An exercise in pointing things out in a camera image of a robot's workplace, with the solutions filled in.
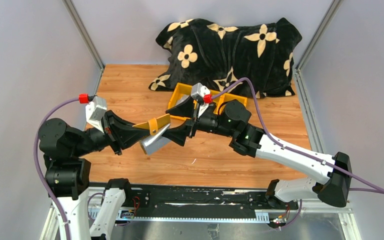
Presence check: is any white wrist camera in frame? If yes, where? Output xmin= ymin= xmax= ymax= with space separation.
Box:
xmin=190 ymin=82 xmax=212 ymax=118
xmin=85 ymin=96 xmax=108 ymax=133

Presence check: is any aluminium frame post left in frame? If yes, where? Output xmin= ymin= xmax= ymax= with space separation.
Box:
xmin=62 ymin=0 xmax=105 ymax=72

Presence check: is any black floral blanket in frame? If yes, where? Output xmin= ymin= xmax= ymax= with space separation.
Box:
xmin=148 ymin=18 xmax=302 ymax=99

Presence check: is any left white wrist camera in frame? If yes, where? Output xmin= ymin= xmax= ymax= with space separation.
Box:
xmin=85 ymin=96 xmax=108 ymax=133

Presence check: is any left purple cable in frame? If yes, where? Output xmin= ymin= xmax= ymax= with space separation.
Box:
xmin=33 ymin=93 xmax=90 ymax=240

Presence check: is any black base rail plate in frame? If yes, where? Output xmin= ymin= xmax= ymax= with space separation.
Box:
xmin=123 ymin=184 xmax=299 ymax=219

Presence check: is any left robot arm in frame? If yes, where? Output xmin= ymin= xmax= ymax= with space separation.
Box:
xmin=38 ymin=110 xmax=149 ymax=240

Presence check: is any yellow three-compartment bin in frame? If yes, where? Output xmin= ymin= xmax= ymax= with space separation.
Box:
xmin=165 ymin=83 xmax=248 ymax=121

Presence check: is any aluminium frame post right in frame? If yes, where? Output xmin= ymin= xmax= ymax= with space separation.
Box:
xmin=295 ymin=0 xmax=343 ymax=71

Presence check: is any aluminium frame post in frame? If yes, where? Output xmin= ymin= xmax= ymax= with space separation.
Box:
xmin=295 ymin=0 xmax=343 ymax=71
xmin=62 ymin=0 xmax=105 ymax=72

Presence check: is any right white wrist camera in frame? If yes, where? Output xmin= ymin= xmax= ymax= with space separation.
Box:
xmin=190 ymin=82 xmax=212 ymax=118

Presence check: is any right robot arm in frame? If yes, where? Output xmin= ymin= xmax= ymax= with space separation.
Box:
xmin=163 ymin=96 xmax=351 ymax=208

